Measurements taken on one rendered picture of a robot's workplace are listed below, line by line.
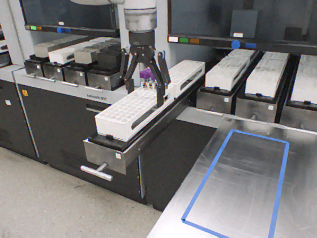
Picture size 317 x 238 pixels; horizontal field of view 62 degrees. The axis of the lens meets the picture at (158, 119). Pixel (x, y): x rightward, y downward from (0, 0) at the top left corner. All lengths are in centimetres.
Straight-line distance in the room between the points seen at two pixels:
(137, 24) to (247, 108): 49
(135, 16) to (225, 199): 49
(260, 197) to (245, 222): 7
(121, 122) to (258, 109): 51
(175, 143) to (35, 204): 101
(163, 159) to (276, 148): 67
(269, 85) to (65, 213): 130
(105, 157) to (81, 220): 95
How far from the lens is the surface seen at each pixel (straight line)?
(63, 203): 177
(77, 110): 146
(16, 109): 192
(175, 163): 124
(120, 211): 164
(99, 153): 73
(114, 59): 127
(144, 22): 73
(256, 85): 99
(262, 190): 57
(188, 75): 101
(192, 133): 111
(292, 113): 97
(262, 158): 65
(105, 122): 71
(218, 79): 101
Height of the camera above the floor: 119
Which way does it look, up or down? 28 degrees down
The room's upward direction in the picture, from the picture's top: 2 degrees counter-clockwise
